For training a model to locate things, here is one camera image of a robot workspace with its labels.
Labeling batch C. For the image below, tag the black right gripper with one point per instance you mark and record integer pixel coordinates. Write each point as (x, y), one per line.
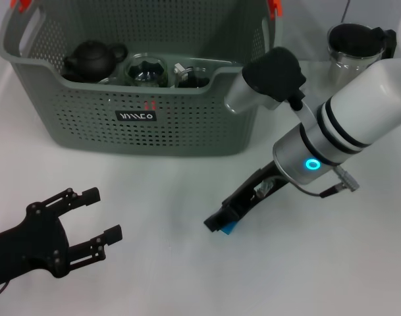
(253, 191)

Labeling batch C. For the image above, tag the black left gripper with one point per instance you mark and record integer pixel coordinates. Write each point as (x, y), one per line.
(29, 240)

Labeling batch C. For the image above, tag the blue square four-stud brick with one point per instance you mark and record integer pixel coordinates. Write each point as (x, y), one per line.
(229, 229)

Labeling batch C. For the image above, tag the glass teacup black holder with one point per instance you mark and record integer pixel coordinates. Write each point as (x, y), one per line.
(193, 81)
(145, 70)
(106, 80)

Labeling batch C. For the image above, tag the white toy brick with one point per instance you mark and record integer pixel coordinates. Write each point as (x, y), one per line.
(179, 68)

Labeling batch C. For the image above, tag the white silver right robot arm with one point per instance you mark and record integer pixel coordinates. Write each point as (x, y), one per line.
(351, 115)

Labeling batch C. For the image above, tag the grey perforated plastic storage bin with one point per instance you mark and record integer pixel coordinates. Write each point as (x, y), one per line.
(187, 131)

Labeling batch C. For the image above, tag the right gripper silver connector plug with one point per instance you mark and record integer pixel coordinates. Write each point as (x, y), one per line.
(348, 177)

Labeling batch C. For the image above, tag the black ceramic teapot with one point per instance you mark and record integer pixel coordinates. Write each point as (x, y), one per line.
(91, 62)

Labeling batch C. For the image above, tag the glass pitcher black lid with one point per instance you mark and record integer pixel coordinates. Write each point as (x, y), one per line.
(351, 42)

